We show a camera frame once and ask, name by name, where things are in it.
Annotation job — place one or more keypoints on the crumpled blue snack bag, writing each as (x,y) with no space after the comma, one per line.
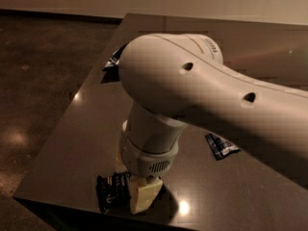
(114,59)

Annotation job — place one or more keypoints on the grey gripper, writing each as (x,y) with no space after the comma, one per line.
(148,160)

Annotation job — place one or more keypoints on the black chocolate rxbar wrapper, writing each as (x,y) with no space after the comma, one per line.
(113,191)

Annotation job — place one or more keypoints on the blue blueberry rxbar wrapper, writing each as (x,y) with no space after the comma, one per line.
(220,147)

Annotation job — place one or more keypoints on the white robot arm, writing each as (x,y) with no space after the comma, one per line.
(180,80)

